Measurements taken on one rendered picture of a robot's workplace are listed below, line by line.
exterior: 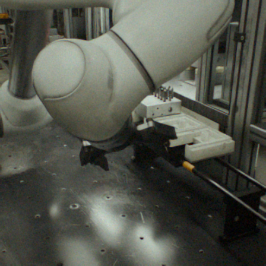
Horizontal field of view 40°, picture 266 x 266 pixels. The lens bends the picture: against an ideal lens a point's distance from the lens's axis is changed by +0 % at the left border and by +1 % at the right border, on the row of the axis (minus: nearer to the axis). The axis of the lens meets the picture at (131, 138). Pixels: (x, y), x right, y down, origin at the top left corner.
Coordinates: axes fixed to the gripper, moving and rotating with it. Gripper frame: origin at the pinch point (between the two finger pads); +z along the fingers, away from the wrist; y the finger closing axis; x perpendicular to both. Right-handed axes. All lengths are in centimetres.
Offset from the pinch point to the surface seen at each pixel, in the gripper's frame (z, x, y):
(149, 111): 30.1, 21.7, 3.7
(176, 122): 34.4, 17.3, 10.7
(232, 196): 13.1, -12.3, 18.3
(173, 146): 28.5, 8.1, 7.8
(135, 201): 31.6, -4.2, -7.6
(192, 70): 60, 46, 22
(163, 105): 31.9, 22.9, 8.2
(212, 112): 37.5, 18.2, 22.5
